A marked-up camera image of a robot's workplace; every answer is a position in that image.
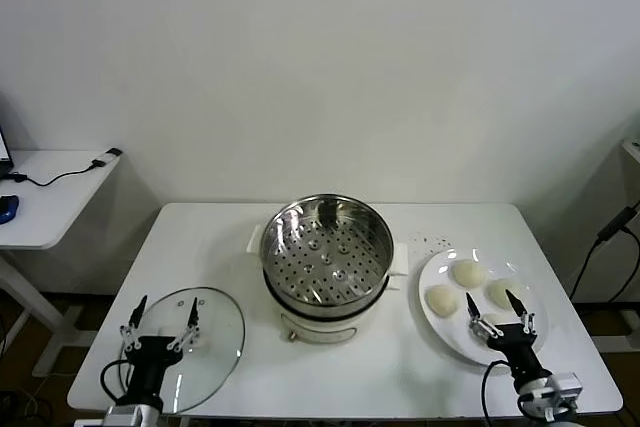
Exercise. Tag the black laptop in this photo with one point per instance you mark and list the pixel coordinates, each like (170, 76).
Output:
(4, 149)

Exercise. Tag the perforated steel steamer basket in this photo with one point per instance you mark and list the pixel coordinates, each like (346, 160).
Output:
(325, 257)

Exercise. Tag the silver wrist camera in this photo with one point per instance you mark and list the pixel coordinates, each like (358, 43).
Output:
(567, 387)
(120, 416)

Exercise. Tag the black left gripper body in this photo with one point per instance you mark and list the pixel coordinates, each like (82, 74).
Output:
(150, 349)

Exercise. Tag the blue computer mouse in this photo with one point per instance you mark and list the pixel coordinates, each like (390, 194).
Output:
(7, 209)

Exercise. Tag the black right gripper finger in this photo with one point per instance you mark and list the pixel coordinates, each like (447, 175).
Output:
(517, 307)
(474, 314)

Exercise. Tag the white round plate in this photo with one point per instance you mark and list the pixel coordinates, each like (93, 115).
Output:
(450, 337)

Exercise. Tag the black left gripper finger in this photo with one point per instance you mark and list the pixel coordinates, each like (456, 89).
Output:
(133, 332)
(192, 319)

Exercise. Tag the white steamed baozi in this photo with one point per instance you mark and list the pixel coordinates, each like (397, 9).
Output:
(492, 318)
(441, 301)
(497, 291)
(469, 274)

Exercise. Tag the white side table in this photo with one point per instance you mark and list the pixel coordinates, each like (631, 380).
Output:
(50, 207)

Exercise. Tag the grey adapter box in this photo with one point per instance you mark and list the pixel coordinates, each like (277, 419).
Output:
(107, 156)

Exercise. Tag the round glass pot lid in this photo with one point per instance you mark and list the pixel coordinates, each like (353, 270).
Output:
(220, 337)

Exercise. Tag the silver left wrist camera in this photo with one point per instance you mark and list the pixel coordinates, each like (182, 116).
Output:
(120, 416)

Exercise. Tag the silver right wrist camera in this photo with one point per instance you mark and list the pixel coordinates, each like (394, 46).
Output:
(567, 387)

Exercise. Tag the white shelf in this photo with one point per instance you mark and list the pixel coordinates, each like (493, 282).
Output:
(632, 154)

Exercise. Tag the white electric cooking pot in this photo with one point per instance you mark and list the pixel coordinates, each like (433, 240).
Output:
(320, 332)

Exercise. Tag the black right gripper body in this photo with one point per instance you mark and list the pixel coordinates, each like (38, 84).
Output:
(515, 347)

